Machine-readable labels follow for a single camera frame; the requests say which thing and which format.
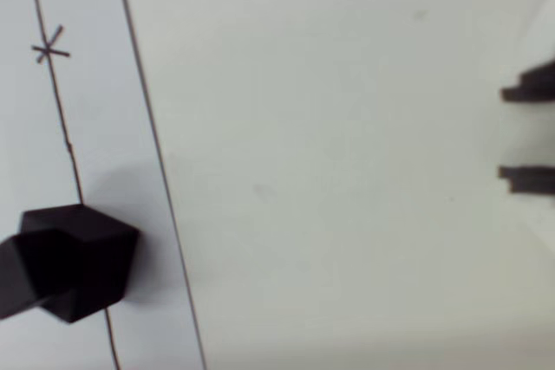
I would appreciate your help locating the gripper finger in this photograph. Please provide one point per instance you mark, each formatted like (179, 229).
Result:
(533, 179)
(535, 86)

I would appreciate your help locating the black cube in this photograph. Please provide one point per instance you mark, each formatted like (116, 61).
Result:
(73, 266)

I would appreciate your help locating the white paper sheet with drawn boxes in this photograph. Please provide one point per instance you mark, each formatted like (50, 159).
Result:
(99, 105)

